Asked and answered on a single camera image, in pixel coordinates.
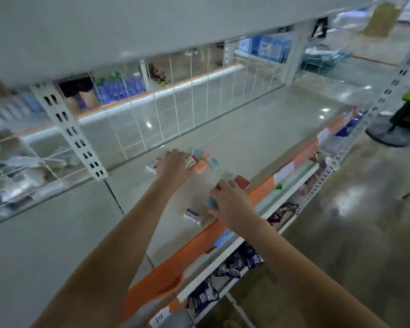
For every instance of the person's left hand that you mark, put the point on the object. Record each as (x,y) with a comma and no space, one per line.
(172,168)

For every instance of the person's right hand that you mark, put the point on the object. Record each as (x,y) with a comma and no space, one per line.
(232,207)

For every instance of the teal small box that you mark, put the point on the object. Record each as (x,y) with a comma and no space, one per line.
(210,201)

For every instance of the pile of mixed erasers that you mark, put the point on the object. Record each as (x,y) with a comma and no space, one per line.
(203,162)

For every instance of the person's right forearm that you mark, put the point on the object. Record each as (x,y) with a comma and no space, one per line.
(314,276)

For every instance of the person's left forearm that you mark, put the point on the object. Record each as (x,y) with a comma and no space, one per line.
(102,263)

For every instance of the white orange metal shelf unit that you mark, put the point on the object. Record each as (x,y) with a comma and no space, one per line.
(54,235)

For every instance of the blue small snack packet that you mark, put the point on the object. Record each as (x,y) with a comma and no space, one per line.
(223,237)

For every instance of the green packet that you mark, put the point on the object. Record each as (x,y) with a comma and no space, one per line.
(279,186)

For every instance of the row of dark snack packets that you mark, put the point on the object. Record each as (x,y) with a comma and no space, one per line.
(239,266)

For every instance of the row of blue bottles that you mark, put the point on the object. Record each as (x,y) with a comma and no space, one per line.
(119,88)

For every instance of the pile of white packets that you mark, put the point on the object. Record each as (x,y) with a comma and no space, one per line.
(27,174)

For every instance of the row of blue packages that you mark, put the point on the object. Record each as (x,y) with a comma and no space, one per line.
(266,47)

